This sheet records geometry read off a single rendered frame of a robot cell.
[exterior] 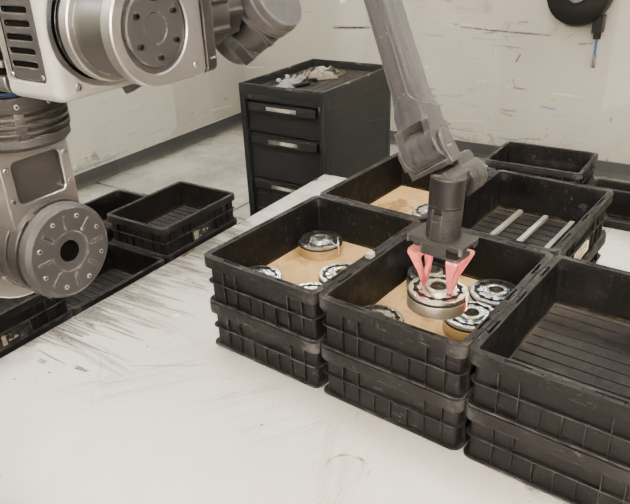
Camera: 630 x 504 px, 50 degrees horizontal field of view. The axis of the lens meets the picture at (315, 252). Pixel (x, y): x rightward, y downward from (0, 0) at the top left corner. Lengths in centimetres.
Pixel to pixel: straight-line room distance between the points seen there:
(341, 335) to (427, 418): 21
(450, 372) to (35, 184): 70
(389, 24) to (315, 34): 416
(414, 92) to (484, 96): 367
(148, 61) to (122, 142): 415
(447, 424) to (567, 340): 29
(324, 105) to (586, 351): 181
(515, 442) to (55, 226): 78
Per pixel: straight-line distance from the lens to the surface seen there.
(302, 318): 129
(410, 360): 118
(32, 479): 131
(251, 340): 142
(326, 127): 288
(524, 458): 117
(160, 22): 76
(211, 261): 139
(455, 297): 116
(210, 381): 143
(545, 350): 130
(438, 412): 121
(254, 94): 305
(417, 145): 107
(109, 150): 483
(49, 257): 100
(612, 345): 135
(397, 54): 112
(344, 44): 517
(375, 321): 117
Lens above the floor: 155
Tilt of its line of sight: 27 degrees down
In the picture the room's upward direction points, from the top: 2 degrees counter-clockwise
